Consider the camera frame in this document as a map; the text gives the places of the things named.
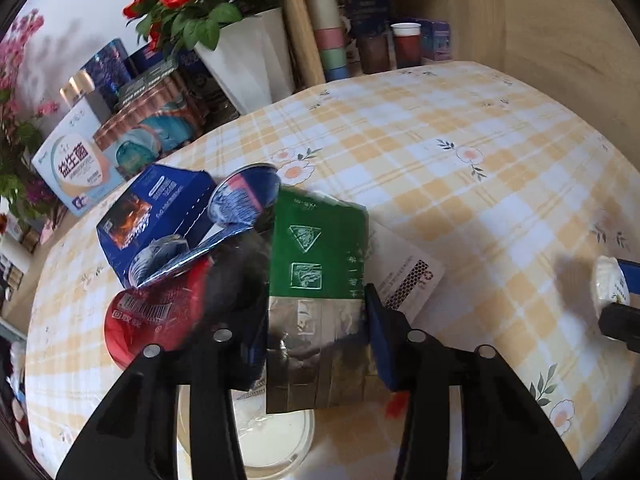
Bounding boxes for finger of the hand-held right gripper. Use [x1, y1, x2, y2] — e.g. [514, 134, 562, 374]
[617, 257, 640, 306]
[598, 302, 640, 353]

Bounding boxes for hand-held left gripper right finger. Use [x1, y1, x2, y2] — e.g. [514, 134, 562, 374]
[364, 282, 583, 480]

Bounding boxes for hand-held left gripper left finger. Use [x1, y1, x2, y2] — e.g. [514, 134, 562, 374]
[55, 327, 271, 480]

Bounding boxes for white printed card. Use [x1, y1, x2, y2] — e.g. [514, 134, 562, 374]
[367, 222, 446, 321]

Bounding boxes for red packet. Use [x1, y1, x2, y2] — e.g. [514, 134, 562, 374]
[103, 255, 216, 373]

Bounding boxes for white plate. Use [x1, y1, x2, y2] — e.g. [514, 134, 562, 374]
[187, 385, 317, 473]

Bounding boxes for green tea packet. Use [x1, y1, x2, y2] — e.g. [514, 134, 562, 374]
[265, 187, 381, 415]

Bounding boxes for blue carton box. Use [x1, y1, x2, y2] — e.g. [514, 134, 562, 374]
[96, 164, 216, 288]

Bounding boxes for blue foil lid packet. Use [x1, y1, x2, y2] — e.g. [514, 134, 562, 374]
[129, 162, 282, 288]

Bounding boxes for yellow checked tablecloth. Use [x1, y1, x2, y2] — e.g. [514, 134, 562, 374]
[25, 60, 640, 480]

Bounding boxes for teal patterned box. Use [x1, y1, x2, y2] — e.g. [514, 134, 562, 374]
[92, 80, 211, 181]

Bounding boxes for white supplement box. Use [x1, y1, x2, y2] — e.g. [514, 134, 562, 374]
[31, 100, 126, 217]

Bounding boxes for brown glass cup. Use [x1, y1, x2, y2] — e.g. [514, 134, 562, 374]
[357, 34, 392, 75]

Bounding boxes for red cup with white rim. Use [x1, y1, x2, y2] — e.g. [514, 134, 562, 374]
[390, 22, 422, 68]

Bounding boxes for black flat boxes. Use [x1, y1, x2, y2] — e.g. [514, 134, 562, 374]
[117, 57, 181, 106]

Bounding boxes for small blue box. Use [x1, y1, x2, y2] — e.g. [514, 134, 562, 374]
[419, 20, 453, 63]

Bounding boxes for stack of coloured cups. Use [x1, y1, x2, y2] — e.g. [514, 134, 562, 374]
[304, 0, 351, 81]

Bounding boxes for white angular flower pot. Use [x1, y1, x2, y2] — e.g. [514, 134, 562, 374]
[194, 7, 296, 116]

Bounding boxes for grey and gold box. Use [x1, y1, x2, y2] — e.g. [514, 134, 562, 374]
[59, 71, 111, 123]

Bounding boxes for wooden shelf unit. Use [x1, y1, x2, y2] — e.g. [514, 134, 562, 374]
[270, 0, 481, 86]

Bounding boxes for dark blue floral box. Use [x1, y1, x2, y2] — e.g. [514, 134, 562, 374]
[80, 39, 133, 106]

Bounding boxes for large blue box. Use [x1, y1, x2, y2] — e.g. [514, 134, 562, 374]
[131, 42, 168, 73]

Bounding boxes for dark blue picture box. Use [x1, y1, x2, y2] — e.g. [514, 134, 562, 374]
[345, 0, 393, 41]

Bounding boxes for pink blossom flower arrangement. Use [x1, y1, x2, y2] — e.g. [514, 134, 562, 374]
[0, 10, 68, 226]

